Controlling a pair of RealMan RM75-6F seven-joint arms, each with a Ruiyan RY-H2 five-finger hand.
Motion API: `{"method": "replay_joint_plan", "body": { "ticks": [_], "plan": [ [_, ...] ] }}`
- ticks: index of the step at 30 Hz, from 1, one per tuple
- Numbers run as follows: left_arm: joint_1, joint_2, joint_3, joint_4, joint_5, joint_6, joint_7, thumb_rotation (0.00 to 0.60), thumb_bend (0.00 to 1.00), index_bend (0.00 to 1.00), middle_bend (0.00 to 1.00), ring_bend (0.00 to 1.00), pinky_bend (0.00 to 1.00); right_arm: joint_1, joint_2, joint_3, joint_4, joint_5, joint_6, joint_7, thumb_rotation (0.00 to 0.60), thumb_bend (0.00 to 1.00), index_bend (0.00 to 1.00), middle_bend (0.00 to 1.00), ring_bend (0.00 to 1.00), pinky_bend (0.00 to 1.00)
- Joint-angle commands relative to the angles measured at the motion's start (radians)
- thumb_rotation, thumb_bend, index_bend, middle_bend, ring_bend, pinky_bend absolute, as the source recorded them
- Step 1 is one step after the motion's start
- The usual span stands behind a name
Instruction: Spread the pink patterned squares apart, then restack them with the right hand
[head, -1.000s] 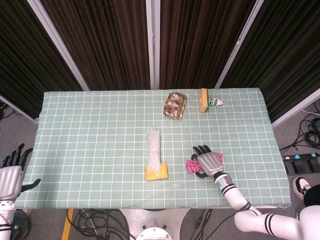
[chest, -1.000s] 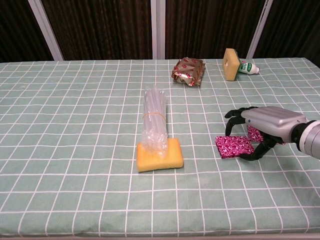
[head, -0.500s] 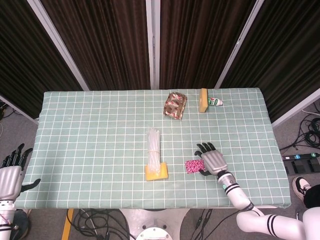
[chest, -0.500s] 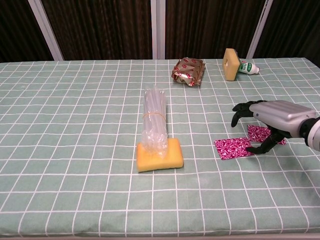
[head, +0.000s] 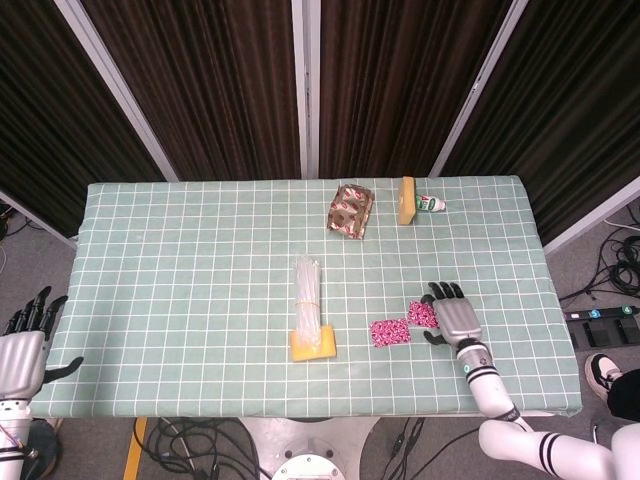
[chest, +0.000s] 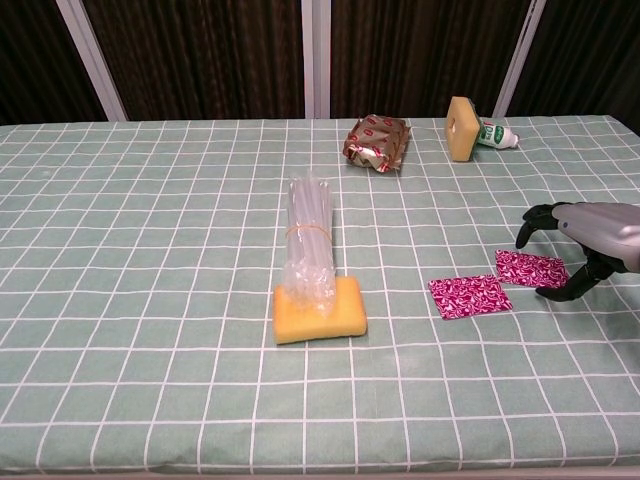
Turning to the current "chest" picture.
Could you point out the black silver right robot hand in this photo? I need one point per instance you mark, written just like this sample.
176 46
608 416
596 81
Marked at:
605 230

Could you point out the pink patterned packet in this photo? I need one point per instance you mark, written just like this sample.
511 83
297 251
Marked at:
470 297
530 267

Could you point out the green grid-patterned table mat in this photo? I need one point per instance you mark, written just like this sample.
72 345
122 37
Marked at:
150 300

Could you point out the small white green bottle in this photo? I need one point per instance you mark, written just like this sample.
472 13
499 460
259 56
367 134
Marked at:
495 135

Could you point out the tan wooden block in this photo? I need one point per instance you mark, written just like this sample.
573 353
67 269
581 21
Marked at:
462 145

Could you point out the dark brown pleated curtain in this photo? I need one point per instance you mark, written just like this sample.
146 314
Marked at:
590 55
420 50
35 60
200 55

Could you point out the brown foil snack packet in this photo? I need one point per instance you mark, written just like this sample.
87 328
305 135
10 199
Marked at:
375 142

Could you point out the flat yellow sponge block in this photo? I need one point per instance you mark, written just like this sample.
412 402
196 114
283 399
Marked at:
345 315

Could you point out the thin yellow rubber band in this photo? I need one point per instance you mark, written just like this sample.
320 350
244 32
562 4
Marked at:
307 229

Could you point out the clear plastic straw bundle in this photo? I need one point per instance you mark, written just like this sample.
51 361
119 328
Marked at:
307 215

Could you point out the grey aluminium frame post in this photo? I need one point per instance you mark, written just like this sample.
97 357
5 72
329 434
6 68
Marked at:
316 55
92 60
517 55

